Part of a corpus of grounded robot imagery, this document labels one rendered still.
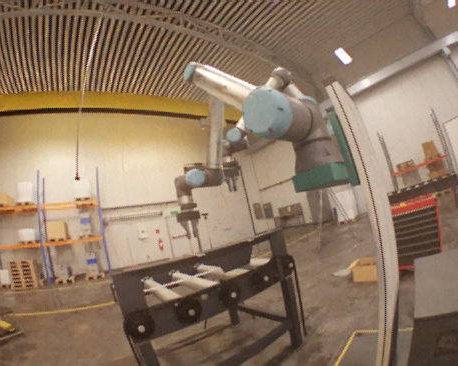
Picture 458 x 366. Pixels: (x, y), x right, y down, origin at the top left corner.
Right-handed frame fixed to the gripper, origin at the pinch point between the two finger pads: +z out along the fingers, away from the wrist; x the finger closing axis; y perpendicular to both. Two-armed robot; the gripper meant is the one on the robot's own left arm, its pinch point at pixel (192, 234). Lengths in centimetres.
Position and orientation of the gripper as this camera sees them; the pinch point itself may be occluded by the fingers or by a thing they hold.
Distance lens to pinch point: 117.3
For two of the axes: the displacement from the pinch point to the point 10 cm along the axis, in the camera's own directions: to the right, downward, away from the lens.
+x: -7.9, 0.6, -6.1
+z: 2.1, 9.6, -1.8
